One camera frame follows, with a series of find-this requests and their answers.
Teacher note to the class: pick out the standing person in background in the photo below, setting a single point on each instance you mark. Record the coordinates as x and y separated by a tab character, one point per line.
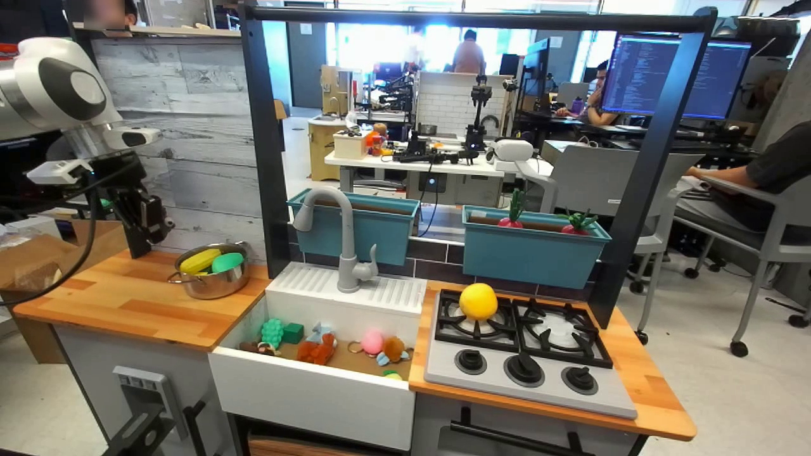
469	55

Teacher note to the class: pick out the black metal frame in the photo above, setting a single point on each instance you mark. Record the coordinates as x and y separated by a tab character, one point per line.
263	127

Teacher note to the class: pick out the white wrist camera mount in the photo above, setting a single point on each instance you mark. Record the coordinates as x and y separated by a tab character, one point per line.
56	174

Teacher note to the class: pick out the red green toy plant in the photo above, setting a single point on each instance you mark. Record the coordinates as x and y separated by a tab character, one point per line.
580	225

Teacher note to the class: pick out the grey office chair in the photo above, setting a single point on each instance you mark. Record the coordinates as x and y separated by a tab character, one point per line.
762	238

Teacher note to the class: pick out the white background table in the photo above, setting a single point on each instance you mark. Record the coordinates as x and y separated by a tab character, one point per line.
397	168

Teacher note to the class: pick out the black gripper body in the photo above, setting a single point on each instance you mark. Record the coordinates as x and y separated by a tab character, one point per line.
133	191

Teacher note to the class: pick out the black stove knob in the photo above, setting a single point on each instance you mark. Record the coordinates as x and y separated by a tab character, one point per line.
469	360
582	379
524	369

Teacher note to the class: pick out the grey stove top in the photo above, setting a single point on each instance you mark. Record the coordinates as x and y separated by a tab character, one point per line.
524	397

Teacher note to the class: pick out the white rounded device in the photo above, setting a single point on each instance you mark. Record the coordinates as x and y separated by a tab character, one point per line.
512	151

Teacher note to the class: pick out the person with glasses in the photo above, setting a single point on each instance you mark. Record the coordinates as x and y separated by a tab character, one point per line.
114	11

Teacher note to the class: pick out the grey stool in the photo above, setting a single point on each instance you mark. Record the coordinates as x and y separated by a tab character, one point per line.
653	255

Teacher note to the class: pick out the small white teal toy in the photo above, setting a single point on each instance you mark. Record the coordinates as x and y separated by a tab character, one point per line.
386	363

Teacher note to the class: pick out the yellow ball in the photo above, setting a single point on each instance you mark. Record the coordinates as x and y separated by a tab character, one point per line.
478	302

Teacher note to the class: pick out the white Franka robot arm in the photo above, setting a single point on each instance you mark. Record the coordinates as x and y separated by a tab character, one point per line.
52	86

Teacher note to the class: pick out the wooden lower shelf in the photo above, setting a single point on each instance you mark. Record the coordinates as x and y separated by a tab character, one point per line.
287	448

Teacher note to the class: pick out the white farmhouse sink basin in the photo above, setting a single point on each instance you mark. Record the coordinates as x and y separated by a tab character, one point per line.
312	397

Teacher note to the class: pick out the light blue grey doll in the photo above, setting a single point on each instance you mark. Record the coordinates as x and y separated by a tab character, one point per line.
321	330

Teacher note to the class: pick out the grey faucet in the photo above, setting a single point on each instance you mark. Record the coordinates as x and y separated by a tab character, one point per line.
348	255

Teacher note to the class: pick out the dark side monitor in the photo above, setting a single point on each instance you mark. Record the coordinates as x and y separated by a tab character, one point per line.
535	68

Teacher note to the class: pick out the pink round toy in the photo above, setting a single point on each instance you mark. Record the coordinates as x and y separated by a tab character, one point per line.
372	344

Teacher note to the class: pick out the yellow toy vegetable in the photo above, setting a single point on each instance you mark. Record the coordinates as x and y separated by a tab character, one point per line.
198	263

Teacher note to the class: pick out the light green toy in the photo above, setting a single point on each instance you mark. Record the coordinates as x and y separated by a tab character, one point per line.
272	336

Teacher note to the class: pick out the toy kitchen with wooden counter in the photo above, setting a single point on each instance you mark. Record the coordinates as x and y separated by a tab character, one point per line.
127	298

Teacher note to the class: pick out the green toy cactus plant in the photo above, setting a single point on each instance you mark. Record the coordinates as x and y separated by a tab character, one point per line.
512	208

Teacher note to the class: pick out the seated person in dark shirt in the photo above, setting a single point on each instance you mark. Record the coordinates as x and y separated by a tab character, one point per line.
777	167

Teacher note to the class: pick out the wooden wall shelf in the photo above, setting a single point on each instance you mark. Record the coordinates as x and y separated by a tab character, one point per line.
152	31

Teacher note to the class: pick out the teal planter box with plants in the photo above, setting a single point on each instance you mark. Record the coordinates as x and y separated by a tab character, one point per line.
534	255

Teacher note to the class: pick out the black burner grate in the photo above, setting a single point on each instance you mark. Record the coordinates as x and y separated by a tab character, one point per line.
540	334

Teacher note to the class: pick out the yellow wooden cabinet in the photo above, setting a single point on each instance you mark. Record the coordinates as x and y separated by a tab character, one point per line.
326	144

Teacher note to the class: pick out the silver metal pot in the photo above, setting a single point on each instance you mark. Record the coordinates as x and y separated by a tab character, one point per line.
215	286

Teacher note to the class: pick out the computer monitor with code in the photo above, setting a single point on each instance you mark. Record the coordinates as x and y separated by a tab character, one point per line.
719	81
634	77

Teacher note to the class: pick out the dark green block toy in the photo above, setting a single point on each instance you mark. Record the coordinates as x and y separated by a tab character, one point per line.
293	334

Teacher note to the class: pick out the white bucket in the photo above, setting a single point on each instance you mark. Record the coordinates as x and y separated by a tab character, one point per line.
348	145

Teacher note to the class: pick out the black camera tripod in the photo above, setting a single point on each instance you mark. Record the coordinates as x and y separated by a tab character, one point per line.
481	110

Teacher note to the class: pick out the person behind monitors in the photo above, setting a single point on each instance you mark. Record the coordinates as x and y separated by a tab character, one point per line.
591	102

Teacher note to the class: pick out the brown orange plush toy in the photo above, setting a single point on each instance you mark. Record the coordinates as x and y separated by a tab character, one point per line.
393	348

